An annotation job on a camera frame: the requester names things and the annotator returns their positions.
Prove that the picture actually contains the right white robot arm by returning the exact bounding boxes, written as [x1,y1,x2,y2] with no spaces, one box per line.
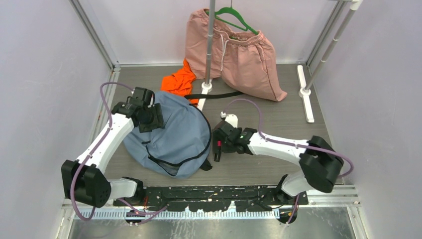
[212,120,344,205]

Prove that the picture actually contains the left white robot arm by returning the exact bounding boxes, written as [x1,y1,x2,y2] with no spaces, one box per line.
[61,87,164,208]

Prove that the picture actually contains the left rack pole with foot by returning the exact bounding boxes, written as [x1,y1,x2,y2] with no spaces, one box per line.
[202,0,215,96]

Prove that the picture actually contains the purple cable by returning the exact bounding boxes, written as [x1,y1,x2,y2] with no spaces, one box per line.
[220,98,355,225]
[70,82,169,227]

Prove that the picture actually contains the pink shorts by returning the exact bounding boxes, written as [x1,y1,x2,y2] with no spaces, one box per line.
[185,8,287,102]

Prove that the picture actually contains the green clothes hanger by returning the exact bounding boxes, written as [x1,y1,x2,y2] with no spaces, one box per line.
[214,6,259,35]

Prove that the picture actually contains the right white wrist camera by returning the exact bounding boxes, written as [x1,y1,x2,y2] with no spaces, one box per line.
[220,112,238,128]

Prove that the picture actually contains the black backpack strap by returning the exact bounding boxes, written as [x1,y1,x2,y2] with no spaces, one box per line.
[184,91,245,100]

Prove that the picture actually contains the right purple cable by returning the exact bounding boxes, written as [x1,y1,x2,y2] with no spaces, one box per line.
[220,98,355,225]

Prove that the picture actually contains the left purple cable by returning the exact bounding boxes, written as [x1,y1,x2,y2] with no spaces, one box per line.
[70,82,169,227]

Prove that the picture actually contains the rack pole with foot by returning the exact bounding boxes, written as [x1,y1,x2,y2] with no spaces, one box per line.
[202,0,215,96]
[297,0,362,123]

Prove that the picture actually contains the orange cloth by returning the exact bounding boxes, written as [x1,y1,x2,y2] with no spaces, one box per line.
[160,58,197,97]

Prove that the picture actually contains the blue student backpack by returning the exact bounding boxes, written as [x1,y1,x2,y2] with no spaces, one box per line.
[123,91,212,179]

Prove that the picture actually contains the right rack pole with foot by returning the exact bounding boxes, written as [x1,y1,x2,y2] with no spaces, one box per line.
[297,0,362,123]

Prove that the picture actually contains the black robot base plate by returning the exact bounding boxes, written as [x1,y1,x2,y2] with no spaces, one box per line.
[126,185,296,212]

